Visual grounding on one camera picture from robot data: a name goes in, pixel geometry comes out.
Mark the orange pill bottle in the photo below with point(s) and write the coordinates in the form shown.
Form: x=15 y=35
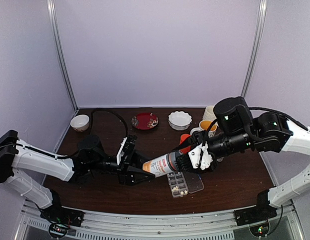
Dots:
x=185 y=142

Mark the floral mug yellow inside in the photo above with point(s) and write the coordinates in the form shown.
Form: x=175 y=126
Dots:
x=203 y=126

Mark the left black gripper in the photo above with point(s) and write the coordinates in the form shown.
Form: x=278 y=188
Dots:
x=124 y=174

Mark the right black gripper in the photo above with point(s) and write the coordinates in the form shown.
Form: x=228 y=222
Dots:
x=190 y=141

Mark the red floral plate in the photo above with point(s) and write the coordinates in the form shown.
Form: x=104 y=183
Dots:
x=145 y=121

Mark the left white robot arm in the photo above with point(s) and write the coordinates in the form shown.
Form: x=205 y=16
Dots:
x=16 y=155

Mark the right aluminium frame post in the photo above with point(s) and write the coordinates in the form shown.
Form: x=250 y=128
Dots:
x=259 y=29

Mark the white ceramic rice bowl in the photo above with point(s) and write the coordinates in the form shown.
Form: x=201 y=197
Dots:
x=80 y=123

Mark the clear plastic pill organizer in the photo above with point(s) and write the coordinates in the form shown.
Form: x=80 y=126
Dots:
x=191 y=181

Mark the white scalloped bowl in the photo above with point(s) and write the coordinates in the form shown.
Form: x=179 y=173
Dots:
x=179 y=120

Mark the cream pills in organizer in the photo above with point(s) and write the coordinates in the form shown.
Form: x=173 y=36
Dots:
x=179 y=191

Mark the front aluminium rail base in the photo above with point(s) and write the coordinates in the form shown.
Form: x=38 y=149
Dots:
x=219 y=225

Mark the cream ribbed mug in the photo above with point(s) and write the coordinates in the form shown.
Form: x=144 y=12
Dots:
x=209 y=114

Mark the grey lid vitamin bottle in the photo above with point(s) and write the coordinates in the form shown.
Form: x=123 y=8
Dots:
x=162 y=165

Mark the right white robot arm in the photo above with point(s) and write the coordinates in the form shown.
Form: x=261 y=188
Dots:
x=272 y=131

